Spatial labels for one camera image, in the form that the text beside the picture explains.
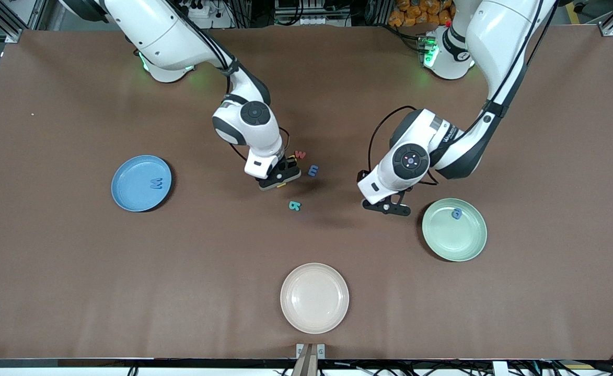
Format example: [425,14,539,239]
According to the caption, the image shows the green plate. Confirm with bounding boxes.
[422,198,488,262]

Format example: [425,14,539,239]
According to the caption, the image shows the beige plate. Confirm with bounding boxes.
[280,263,350,335]

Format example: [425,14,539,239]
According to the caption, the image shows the blue plate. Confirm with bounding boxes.
[111,155,172,213]

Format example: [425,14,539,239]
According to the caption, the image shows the white electronics box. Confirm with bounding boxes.
[274,0,350,27]

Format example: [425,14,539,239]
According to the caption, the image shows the white power strip with plugs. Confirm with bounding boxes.
[178,0,234,29]

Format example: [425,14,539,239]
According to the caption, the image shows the orange packaged goods pile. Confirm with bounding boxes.
[388,0,456,28]

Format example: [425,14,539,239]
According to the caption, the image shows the brown table cover mat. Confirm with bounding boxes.
[0,25,613,361]

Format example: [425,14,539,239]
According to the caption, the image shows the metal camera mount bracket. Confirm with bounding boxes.
[292,343,326,376]

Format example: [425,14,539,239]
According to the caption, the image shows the tangled black floor cables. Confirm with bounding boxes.
[280,359,613,376]

